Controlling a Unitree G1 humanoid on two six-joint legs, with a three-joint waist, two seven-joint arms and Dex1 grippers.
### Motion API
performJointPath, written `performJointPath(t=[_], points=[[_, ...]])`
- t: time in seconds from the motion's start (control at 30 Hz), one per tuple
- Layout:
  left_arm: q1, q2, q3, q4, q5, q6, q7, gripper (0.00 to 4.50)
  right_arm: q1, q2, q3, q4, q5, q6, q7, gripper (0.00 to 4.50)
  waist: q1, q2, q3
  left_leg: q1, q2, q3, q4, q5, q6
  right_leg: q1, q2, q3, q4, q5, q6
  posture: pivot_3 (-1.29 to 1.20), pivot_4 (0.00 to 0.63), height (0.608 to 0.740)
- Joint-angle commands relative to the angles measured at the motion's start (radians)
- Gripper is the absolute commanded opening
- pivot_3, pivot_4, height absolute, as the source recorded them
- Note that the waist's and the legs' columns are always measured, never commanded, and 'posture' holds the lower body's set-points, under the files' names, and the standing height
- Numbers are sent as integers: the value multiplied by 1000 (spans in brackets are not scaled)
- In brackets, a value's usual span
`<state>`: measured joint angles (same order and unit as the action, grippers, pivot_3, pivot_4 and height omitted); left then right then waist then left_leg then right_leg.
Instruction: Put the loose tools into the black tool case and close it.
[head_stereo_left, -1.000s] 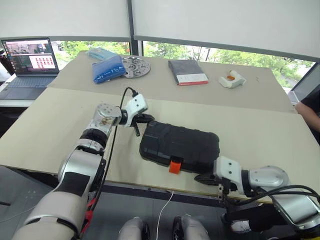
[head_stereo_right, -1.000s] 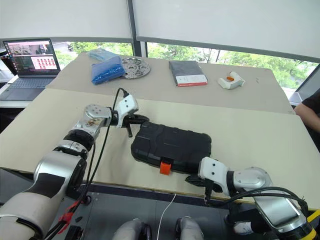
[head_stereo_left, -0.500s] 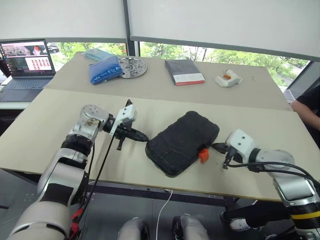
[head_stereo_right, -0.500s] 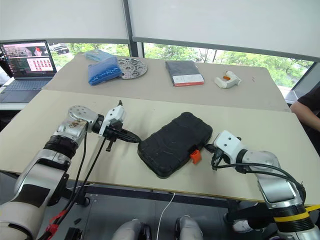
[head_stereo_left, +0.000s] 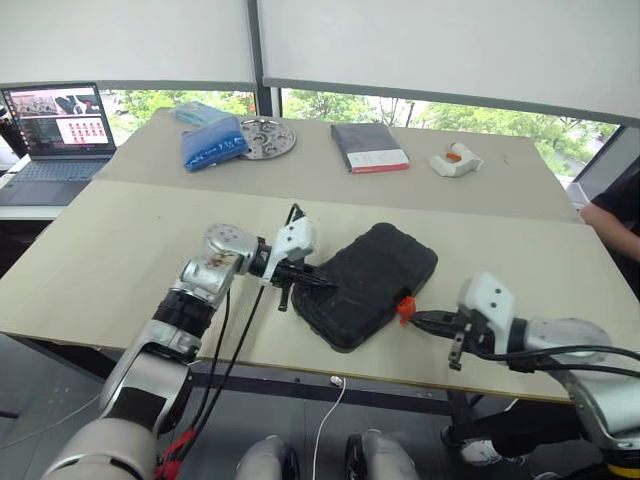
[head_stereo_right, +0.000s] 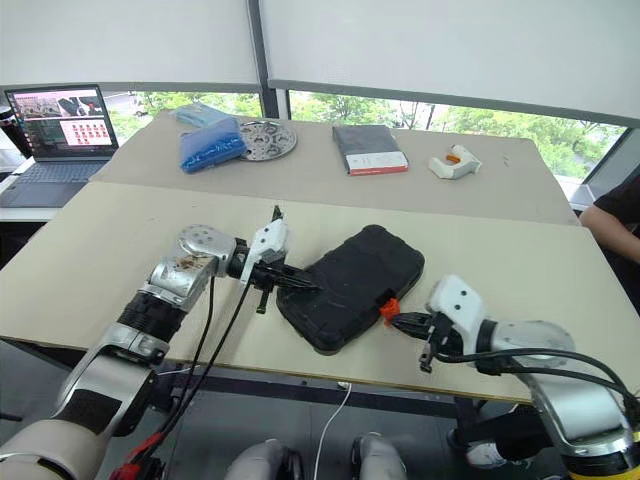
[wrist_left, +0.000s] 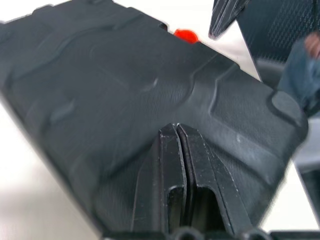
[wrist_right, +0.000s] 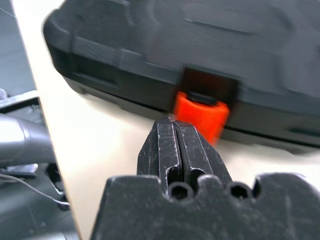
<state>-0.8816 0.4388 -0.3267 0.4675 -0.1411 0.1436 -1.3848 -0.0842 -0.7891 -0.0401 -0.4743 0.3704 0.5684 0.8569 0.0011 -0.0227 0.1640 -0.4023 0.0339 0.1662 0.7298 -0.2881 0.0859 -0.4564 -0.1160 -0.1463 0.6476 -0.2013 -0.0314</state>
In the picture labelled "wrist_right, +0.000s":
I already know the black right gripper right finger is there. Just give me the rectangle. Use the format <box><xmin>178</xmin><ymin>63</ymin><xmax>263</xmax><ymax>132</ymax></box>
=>
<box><xmin>174</xmin><ymin>120</ymin><xmax>234</xmax><ymax>187</ymax></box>

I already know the thin grey cable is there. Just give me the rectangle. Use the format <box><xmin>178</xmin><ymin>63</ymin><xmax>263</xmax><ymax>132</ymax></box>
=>
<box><xmin>0</xmin><ymin>174</ymin><xmax>71</xmax><ymax>208</ymax></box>

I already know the silver robot body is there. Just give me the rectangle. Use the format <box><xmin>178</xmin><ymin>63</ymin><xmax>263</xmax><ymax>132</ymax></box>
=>
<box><xmin>0</xmin><ymin>116</ymin><xmax>56</xmax><ymax>168</ymax></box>

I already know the black plastic tool case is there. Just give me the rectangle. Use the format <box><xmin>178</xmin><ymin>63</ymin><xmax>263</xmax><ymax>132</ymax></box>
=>
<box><xmin>41</xmin><ymin>0</ymin><xmax>320</xmax><ymax>155</ymax></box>

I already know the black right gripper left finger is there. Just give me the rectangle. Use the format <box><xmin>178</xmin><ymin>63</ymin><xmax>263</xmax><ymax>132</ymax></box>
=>
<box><xmin>136</xmin><ymin>116</ymin><xmax>186</xmax><ymax>187</ymax></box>

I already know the orange case latch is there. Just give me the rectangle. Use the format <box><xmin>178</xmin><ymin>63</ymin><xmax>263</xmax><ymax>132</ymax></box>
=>
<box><xmin>172</xmin><ymin>91</ymin><xmax>231</xmax><ymax>146</ymax></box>

